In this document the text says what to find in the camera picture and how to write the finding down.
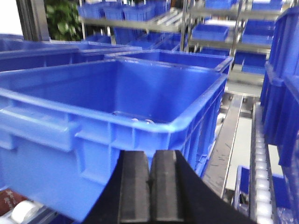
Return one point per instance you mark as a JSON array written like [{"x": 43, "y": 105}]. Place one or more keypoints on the red cardboard package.
[{"x": 8, "y": 200}]

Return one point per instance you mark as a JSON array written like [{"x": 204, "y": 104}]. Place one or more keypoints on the white roller track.
[{"x": 262, "y": 191}]

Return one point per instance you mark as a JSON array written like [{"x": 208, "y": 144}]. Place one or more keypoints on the steel roller track rail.
[{"x": 215, "y": 176}]

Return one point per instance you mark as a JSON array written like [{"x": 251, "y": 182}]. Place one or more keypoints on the blue crate far left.
[{"x": 20, "y": 54}]

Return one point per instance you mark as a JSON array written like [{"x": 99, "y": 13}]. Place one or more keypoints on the metal shelving rack background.
[{"x": 246, "y": 27}]

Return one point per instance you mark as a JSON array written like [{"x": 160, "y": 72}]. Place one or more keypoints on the blue crate right edge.
[{"x": 280, "y": 91}]

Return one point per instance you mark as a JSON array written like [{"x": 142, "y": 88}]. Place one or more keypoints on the blue crate behind main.
[{"x": 215, "y": 63}]

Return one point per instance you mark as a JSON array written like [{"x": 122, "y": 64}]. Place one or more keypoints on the green plant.
[{"x": 63, "y": 20}]

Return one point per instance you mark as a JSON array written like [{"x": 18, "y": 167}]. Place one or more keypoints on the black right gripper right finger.
[{"x": 165, "y": 193}]

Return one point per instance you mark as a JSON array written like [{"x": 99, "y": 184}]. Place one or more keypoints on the large blue shelf crate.
[{"x": 62, "y": 128}]

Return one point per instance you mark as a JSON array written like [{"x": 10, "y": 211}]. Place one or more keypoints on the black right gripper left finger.
[{"x": 135, "y": 191}]

